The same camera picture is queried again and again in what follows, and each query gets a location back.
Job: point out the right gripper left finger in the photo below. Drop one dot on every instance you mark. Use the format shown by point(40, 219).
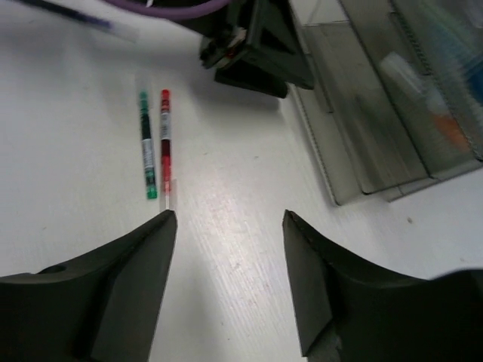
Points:
point(100, 306)

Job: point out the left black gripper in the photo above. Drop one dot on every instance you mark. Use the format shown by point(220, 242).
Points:
point(258, 49)

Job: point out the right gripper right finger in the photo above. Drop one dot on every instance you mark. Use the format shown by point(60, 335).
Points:
point(350, 309)

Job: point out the red refill pen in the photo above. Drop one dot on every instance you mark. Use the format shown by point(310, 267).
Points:
point(166, 159)

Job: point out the clear plastic drawer organizer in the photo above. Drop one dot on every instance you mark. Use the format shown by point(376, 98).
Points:
point(368, 137)

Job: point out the dark blue pen refill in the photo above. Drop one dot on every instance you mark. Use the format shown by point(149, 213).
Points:
point(108, 26)

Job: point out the green refill pen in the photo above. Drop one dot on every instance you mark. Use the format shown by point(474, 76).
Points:
point(146, 141)

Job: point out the orange highlighter marker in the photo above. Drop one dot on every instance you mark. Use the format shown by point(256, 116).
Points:
point(422, 89)

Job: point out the blue highlighter marker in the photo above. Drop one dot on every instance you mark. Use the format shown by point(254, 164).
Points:
point(461, 26)

